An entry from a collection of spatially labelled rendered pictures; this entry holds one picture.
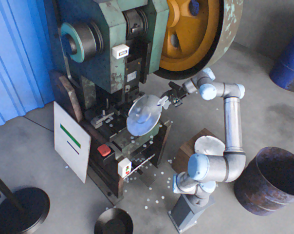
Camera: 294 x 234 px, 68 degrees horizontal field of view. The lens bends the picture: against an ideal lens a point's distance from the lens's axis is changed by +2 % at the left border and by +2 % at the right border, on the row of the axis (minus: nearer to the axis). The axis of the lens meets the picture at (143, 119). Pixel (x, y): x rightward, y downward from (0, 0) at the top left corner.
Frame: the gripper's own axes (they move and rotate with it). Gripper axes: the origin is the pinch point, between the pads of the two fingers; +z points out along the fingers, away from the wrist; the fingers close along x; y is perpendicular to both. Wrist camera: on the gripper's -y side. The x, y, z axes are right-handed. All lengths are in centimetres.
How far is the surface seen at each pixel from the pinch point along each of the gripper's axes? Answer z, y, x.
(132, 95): 13.0, -11.2, -8.0
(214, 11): -51, -16, -17
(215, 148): -1, -5, 84
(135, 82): 7.1, -16.2, -11.7
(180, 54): -22.8, -31.0, 1.5
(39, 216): 126, 29, 6
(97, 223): 93, 38, 37
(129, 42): -8.8, -15.4, -34.8
